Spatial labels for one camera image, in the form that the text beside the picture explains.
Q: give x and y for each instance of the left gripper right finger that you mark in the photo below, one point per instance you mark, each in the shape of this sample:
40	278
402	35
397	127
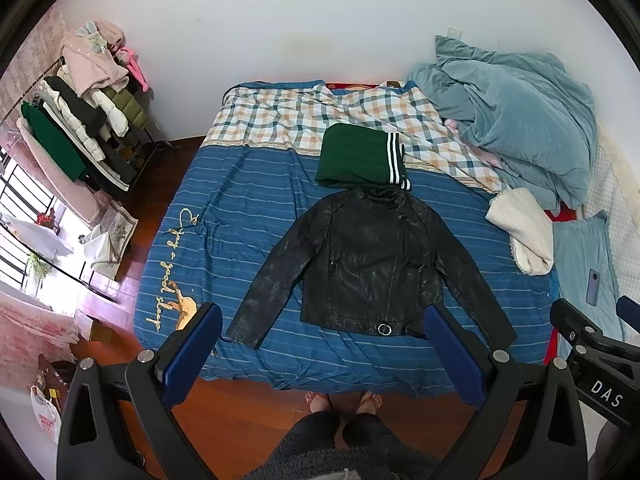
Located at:
550	442

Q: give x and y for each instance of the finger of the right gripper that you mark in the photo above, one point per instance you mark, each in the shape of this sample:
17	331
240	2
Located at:
629	311

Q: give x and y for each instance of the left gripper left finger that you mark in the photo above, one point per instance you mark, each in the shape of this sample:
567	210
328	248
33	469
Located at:
95	441

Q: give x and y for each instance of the black leather jacket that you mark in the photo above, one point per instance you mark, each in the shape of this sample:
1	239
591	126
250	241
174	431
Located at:
370	261

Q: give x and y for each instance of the person's dark fleece clothing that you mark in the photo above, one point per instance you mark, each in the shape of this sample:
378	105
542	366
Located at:
321	444

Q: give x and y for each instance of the clothes rack with garments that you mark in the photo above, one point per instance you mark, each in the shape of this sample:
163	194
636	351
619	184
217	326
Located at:
110	130

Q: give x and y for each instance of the purple smartphone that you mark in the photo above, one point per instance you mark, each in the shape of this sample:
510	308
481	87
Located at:
593	285

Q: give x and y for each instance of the light blue pillow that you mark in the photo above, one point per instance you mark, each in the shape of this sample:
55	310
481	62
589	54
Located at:
581	245

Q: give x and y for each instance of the white shopping bag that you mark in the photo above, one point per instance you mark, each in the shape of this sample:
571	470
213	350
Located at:
46	414

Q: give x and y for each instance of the white fleece blanket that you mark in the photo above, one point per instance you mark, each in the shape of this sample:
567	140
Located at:
518	213

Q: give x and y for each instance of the person's right foot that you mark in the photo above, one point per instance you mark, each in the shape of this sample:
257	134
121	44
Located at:
370	403

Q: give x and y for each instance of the person's foot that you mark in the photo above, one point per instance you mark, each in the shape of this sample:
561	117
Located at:
317	402
370	403

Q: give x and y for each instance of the white floral bag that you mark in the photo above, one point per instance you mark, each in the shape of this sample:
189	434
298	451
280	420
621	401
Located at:
107	242

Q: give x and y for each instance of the person's left foot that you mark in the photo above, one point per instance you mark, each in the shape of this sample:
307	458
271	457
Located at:
317	402

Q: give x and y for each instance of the light blue rumpled duvet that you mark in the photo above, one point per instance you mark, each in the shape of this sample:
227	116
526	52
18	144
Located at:
535	123

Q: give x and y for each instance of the blue striped bed sheet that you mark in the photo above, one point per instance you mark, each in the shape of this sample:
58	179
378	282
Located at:
234	204

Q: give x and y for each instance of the green hanging garment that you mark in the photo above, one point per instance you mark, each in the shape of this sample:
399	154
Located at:
54	141

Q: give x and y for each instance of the folded green striped garment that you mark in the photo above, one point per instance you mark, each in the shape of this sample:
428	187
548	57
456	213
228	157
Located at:
353	155

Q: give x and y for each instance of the plaid bed cover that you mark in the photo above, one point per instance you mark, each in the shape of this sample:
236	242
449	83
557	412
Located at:
296	116

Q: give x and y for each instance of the pink padded coat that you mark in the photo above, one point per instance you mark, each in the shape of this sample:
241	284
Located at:
89	60

